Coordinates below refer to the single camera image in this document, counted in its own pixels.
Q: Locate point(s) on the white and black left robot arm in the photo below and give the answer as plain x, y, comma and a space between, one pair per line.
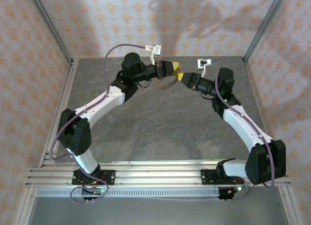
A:
102, 103

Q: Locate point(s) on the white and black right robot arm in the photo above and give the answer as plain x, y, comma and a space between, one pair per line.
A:
243, 127

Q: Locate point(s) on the black controller board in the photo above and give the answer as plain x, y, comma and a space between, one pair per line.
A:
229, 192
96, 192

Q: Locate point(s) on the white right camera bracket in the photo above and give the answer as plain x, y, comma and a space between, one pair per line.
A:
204, 73

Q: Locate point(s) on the white camera bracket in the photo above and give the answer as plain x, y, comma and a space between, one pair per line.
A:
153, 58
204, 73

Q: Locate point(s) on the white left camera bracket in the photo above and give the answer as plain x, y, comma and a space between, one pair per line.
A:
153, 58

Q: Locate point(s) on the aluminium side rail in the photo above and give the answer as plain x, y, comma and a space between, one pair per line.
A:
66, 89

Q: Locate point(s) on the aluminium frame post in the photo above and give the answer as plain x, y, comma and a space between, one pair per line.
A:
52, 28
263, 28

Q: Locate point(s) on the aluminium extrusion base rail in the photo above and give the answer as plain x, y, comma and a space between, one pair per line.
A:
158, 174

